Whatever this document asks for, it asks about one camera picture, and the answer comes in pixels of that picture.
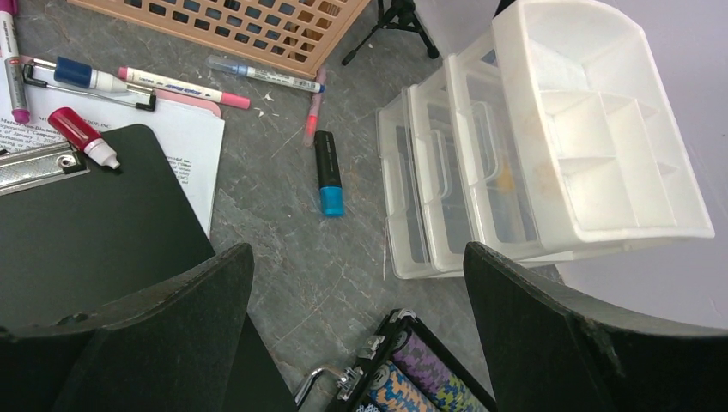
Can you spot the blue cap white marker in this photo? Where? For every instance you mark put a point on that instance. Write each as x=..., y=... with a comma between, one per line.
x=82, y=75

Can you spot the black open carrying case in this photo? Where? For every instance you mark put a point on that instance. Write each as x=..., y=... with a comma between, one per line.
x=402, y=366

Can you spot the pink thin pen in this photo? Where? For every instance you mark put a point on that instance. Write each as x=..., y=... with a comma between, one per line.
x=313, y=114

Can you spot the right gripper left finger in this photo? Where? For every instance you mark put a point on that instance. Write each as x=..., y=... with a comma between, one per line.
x=185, y=344

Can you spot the pink white marker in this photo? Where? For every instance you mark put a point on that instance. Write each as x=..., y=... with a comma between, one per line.
x=146, y=79

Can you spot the peach plastic file organizer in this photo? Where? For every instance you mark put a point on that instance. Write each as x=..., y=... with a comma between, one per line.
x=290, y=35

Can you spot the white plastic drawer unit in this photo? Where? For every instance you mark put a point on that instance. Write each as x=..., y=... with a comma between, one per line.
x=549, y=138

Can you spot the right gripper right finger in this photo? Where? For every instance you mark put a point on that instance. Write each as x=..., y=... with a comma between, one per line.
x=550, y=347

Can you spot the black clipboard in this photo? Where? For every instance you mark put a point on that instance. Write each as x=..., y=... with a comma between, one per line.
x=78, y=243

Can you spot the printed white paper sheet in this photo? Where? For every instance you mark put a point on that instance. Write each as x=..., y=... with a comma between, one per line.
x=189, y=131

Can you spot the clear barrel pen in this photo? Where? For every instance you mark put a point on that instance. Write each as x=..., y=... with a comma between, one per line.
x=236, y=68

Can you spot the magenta marker pen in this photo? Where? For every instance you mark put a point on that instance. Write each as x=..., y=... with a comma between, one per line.
x=13, y=64

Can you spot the black microphone on tripod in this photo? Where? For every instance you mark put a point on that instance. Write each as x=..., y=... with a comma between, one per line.
x=399, y=15

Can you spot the blue highlighter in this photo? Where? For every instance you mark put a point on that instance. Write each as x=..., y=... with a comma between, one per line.
x=329, y=178

